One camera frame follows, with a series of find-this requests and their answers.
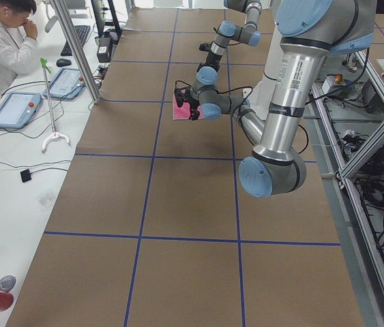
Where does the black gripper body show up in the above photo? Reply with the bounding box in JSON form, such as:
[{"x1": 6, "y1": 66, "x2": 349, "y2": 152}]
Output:
[
  {"x1": 205, "y1": 51, "x2": 222, "y2": 70},
  {"x1": 188, "y1": 97, "x2": 200, "y2": 113}
]

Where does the pink square towel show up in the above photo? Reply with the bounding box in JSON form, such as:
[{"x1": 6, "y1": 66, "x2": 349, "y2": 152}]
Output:
[{"x1": 172, "y1": 95, "x2": 190, "y2": 120}]

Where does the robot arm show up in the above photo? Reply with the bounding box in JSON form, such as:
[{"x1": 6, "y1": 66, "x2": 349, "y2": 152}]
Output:
[
  {"x1": 175, "y1": 1, "x2": 377, "y2": 198},
  {"x1": 201, "y1": 0, "x2": 263, "y2": 71}
]

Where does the black power adapter box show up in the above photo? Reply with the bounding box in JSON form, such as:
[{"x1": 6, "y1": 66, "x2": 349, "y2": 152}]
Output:
[{"x1": 97, "y1": 37, "x2": 113, "y2": 63}]

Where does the emergency stop box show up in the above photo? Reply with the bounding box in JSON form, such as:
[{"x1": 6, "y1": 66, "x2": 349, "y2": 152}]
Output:
[{"x1": 321, "y1": 74, "x2": 355, "y2": 97}]

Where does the far teach pendant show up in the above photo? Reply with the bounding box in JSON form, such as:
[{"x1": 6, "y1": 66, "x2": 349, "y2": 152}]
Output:
[{"x1": 49, "y1": 67, "x2": 85, "y2": 100}]

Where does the teach pendant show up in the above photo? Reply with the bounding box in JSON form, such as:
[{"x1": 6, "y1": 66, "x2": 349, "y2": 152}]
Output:
[
  {"x1": 0, "y1": 92, "x2": 42, "y2": 129},
  {"x1": 49, "y1": 67, "x2": 85, "y2": 100}
]

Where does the black keyboard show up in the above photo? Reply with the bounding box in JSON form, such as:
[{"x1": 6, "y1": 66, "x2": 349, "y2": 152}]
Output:
[{"x1": 60, "y1": 25, "x2": 91, "y2": 57}]

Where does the black computer mouse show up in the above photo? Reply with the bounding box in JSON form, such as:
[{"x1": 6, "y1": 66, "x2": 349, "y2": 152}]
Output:
[{"x1": 56, "y1": 58, "x2": 72, "y2": 67}]

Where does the white reacher grabber stick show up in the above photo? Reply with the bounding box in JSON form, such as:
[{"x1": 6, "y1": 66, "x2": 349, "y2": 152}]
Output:
[{"x1": 40, "y1": 58, "x2": 70, "y2": 154}]

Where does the near teach pendant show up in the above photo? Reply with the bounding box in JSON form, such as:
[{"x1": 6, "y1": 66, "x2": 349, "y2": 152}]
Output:
[{"x1": 0, "y1": 92, "x2": 42, "y2": 129}]

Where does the small black square device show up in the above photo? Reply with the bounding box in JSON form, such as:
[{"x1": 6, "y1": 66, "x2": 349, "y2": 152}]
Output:
[{"x1": 20, "y1": 169, "x2": 32, "y2": 183}]

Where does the person in white hoodie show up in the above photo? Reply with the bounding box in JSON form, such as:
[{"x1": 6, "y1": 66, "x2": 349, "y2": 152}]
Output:
[{"x1": 0, "y1": 0, "x2": 40, "y2": 94}]

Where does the grey round disc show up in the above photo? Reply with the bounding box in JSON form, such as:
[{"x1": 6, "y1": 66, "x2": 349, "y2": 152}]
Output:
[{"x1": 0, "y1": 275, "x2": 16, "y2": 293}]

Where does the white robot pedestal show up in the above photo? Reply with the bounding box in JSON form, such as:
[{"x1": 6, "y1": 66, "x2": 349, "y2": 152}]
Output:
[{"x1": 242, "y1": 19, "x2": 283, "y2": 121}]

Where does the aluminium frame post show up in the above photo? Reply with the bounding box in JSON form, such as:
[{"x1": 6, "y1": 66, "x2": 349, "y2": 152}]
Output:
[{"x1": 50, "y1": 0, "x2": 100, "y2": 104}]

